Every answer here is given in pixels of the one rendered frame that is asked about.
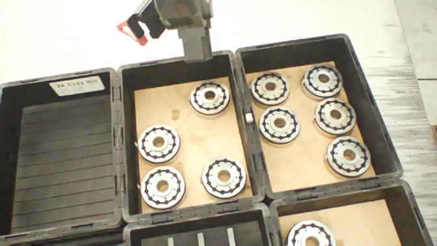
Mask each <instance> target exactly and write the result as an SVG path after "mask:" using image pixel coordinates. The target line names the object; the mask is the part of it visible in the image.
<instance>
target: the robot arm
mask: <svg viewBox="0 0 437 246"><path fill-rule="evenodd" d="M211 18H213V5H212V0H142V3H141V4H140V5H139V6H138V7H137V8H136V9H135V11H134V12H133V13H132V14H130V15H129V16H126V17H125V18H124V20H123V21H121V22H120V23H119V24H118V25H116V28H117V29H118V31H120V32H121V33H124V34H125V35H127V36H130V37H131V38H132V39H133V40H134V41H135V42H136V43H137V44H138V45H141V46H145V45H146V44H147V43H148V39H147V38H146V36H145V35H144V34H145V32H144V29H143V28H142V27H141V25H140V24H139V22H141V23H144V24H145V26H146V27H147V29H149V31H150V32H149V33H148V34H149V35H150V36H151V38H152V39H158V38H160V37H161V35H162V34H163V32H164V31H165V29H167V30H175V29H177V30H178V33H177V34H178V38H179V39H181V41H182V46H183V56H184V61H185V62H186V63H187V64H189V63H196V62H204V61H207V60H210V59H212V58H213V55H212V49H211V37H210V30H209V29H211ZM124 26H126V27H128V28H129V29H130V30H131V31H128V30H126V29H124V28H123V27H124Z"/></svg>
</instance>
